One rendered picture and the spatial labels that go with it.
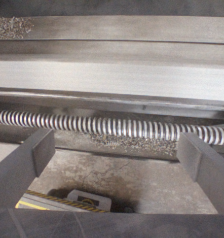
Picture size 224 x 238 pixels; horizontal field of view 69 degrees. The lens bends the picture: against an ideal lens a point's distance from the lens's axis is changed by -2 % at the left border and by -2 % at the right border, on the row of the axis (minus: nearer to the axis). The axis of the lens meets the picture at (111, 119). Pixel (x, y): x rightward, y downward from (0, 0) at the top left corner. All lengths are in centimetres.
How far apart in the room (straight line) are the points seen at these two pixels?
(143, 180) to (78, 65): 95
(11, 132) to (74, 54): 64
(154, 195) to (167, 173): 16
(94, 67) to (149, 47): 11
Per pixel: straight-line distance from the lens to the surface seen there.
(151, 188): 117
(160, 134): 39
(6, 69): 38
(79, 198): 109
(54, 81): 33
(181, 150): 17
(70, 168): 121
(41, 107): 77
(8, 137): 92
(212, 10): 55
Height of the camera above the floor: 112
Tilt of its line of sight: 80 degrees down
